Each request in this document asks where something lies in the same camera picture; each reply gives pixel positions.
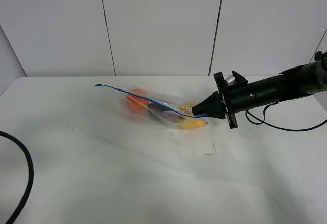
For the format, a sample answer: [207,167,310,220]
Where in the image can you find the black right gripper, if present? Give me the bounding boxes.
[192,71,248,129]

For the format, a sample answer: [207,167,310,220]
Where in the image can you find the clear zip bag blue zipper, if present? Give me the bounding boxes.
[94,84,208,130]

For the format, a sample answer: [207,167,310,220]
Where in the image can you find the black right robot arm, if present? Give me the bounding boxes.
[192,51,326,129]

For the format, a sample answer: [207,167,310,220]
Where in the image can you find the yellow toy pear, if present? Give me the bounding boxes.
[180,103,206,129]

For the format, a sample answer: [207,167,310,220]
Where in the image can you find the purple toy eggplant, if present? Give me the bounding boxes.
[147,103,184,123]

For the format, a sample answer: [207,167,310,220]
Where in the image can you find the orange toy fruit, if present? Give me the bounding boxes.
[126,88,149,113]

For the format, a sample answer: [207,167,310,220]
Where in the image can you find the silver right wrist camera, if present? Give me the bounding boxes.
[225,75,236,86]

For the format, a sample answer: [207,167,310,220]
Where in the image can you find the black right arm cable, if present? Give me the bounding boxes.
[245,102,327,131]

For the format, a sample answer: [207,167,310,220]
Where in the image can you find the black left camera cable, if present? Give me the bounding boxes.
[0,131,34,224]

